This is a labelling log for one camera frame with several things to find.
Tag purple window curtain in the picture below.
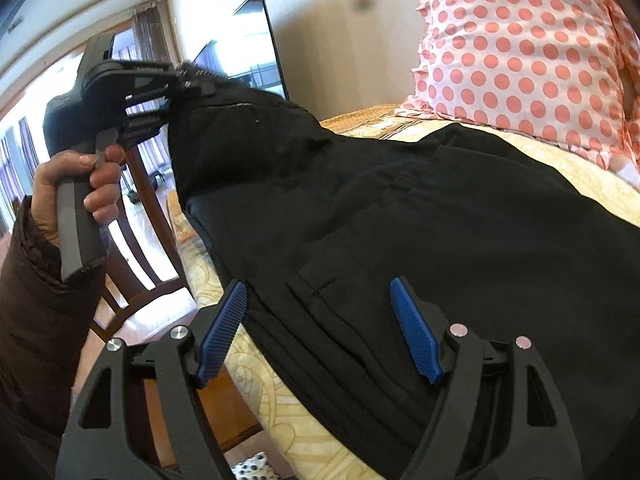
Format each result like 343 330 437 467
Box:
0 116 48 236

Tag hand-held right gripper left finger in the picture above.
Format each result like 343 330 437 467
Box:
56 280 249 480

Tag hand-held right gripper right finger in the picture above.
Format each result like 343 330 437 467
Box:
389 277 585 480

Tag yellow patterned bed sheet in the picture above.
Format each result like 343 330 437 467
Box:
166 102 640 480

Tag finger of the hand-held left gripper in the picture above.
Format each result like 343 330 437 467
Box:
176 62 232 92
126 101 172 148

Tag black pants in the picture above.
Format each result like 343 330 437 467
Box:
167 72 640 480

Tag brown wooden chair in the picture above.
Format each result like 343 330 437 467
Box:
85 132 263 461

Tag black flat television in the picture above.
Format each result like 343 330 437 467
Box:
192 0 291 102

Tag person's left hand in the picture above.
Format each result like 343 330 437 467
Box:
30 144 127 252

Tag pink polka dot pillow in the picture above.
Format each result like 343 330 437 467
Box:
394 0 640 173

